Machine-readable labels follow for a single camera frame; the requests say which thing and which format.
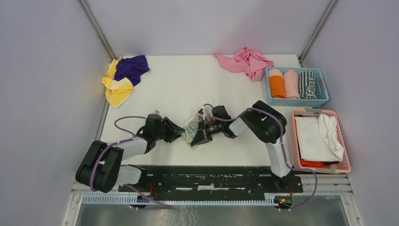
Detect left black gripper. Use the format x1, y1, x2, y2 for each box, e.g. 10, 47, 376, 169
154, 117, 185, 143

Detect purple towel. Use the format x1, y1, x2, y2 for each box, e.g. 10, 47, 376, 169
114, 55, 150, 86

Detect pink crumpled towel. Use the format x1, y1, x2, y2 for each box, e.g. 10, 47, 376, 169
213, 47, 274, 82

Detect blue slotted cable duct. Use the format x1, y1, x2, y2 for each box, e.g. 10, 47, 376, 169
82, 194, 278, 207

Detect white cloth in basket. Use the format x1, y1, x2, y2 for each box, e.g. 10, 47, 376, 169
295, 114, 344, 162

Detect yellow towel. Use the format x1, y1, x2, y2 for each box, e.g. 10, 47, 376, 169
102, 57, 134, 109

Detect teal patterned towel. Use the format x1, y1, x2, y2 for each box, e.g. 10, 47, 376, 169
182, 116, 203, 150

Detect orange rolled towel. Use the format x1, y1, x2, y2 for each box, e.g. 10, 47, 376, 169
268, 69, 287, 98

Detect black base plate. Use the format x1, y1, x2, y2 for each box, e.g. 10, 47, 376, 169
133, 166, 303, 201

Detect pink plastic basket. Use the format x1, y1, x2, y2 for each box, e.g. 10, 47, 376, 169
290, 108, 351, 174

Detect green white striped towel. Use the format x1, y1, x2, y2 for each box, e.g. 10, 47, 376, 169
298, 71, 316, 99

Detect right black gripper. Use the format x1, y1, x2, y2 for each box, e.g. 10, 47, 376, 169
192, 120, 223, 146

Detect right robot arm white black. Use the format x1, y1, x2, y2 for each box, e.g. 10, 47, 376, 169
185, 100, 293, 192

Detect orange cloth in basket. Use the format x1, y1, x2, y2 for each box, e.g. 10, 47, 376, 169
300, 159, 331, 169

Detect blue plastic basket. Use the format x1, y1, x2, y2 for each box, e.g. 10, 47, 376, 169
264, 67, 329, 108

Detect light pink rolled towel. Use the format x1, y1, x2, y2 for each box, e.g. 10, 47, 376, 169
283, 69, 300, 99

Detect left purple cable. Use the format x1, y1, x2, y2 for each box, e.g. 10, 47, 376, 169
89, 116, 174, 211

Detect aluminium frame rails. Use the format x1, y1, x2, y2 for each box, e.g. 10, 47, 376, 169
62, 174, 364, 226

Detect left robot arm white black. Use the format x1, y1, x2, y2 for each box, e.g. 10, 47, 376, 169
75, 113, 185, 193

